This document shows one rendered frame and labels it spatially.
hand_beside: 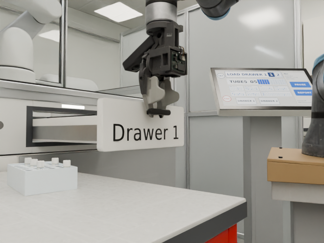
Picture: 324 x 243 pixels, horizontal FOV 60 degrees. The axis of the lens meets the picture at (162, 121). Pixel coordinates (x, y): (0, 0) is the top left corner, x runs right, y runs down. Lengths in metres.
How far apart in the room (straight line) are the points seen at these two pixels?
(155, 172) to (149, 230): 0.91
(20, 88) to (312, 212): 0.76
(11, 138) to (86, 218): 0.52
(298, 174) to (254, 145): 0.88
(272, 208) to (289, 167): 0.95
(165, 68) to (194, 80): 2.06
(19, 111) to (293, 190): 0.69
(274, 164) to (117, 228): 0.38
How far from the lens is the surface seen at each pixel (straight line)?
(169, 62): 0.62
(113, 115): 0.60
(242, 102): 1.37
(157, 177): 1.22
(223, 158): 2.47
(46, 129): 0.79
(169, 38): 0.65
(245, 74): 1.54
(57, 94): 0.90
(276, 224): 1.57
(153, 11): 0.68
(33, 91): 0.87
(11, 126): 0.83
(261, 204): 1.52
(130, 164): 1.09
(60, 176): 0.50
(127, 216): 0.35
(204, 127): 2.57
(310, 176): 0.61
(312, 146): 0.71
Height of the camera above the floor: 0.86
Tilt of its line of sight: 2 degrees up
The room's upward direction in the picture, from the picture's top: straight up
